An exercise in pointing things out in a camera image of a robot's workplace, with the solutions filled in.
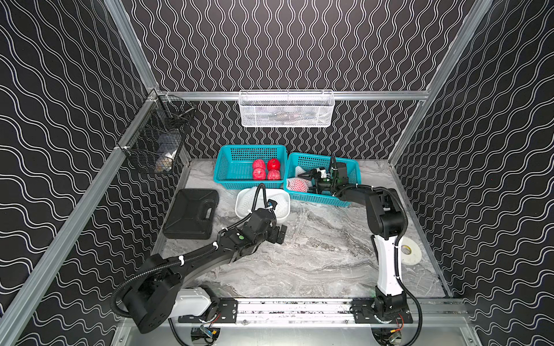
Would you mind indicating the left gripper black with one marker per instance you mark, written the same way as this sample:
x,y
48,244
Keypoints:
x,y
279,233

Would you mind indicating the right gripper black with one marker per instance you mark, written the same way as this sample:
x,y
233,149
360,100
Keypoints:
x,y
314,187

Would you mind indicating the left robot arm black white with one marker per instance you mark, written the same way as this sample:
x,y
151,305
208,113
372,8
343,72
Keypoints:
x,y
158,291

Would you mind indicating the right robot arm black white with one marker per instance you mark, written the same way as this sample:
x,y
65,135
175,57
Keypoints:
x,y
388,222

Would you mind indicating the white plastic tray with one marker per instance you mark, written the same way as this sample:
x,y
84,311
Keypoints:
x,y
283,207

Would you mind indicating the right teal plastic basket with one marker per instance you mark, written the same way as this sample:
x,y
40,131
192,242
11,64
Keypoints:
x,y
313,161

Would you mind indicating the teal plastic basket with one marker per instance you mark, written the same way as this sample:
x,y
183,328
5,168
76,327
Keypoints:
x,y
313,161
233,168

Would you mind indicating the left teal plastic basket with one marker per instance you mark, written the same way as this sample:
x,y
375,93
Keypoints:
x,y
233,168

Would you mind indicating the black plastic tool case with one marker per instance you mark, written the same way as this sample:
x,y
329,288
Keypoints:
x,y
192,214

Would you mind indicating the white tape roll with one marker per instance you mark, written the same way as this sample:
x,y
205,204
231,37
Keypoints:
x,y
411,253

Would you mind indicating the object in black basket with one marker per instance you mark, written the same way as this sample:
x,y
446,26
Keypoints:
x,y
165,162

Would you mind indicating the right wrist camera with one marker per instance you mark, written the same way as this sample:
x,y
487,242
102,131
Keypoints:
x,y
320,173

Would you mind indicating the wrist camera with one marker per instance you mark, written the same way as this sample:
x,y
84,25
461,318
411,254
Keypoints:
x,y
271,204
320,173

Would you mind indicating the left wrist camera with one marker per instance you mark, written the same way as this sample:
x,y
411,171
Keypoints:
x,y
271,204

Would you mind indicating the white wire wall basket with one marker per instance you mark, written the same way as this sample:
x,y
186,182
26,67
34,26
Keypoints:
x,y
286,108

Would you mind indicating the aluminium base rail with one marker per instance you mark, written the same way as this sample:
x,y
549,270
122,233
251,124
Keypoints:
x,y
333,312

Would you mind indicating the black wire wall basket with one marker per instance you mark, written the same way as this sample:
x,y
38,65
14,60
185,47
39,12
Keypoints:
x,y
163,129

